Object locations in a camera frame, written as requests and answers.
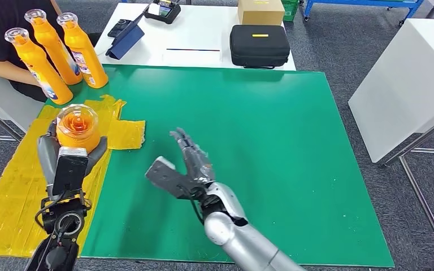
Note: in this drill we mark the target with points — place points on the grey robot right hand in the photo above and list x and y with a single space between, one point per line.
198 164

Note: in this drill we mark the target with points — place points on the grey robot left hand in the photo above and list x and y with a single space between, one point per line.
46 157

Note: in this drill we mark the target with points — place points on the orange plastic bottle clear cap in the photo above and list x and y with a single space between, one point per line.
41 71
91 67
78 138
52 45

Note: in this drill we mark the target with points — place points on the black phone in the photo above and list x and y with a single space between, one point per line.
119 28

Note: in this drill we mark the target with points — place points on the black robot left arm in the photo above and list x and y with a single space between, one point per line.
61 224

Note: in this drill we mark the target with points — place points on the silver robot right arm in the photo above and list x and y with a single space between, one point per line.
235 239

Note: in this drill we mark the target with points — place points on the person's right forearm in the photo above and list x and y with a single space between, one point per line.
7 71

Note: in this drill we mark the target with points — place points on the person's left forearm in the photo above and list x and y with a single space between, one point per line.
56 6

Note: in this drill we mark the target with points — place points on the yellow taped plastic sheet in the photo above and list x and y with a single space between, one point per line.
15 187

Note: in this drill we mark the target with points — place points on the white side table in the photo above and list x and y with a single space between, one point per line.
400 86
0 108

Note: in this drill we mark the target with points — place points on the green table mat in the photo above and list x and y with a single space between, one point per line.
258 131

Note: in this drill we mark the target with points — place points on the thin dark rod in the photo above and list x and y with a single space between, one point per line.
194 49

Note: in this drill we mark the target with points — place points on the black zipped carry case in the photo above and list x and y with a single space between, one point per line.
259 48

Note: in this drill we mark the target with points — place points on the white desk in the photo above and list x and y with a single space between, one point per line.
194 31

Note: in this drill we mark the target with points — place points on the blue tablet folio case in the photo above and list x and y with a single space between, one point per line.
127 41

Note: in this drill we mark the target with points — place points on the black handheld controller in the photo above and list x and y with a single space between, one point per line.
162 12

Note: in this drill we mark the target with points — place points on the brown cardboard box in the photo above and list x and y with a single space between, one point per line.
261 12

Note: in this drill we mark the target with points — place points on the green plastic crate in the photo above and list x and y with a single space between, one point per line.
290 11

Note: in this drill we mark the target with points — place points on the blue metal rack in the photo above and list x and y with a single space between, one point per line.
359 3

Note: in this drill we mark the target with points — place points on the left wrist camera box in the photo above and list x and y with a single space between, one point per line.
69 175

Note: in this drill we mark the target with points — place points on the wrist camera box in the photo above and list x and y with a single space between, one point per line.
69 175
164 175

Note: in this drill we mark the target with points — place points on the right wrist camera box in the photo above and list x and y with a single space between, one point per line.
164 175

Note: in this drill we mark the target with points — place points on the silver metal table frame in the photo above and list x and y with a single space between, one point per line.
0 123
423 131

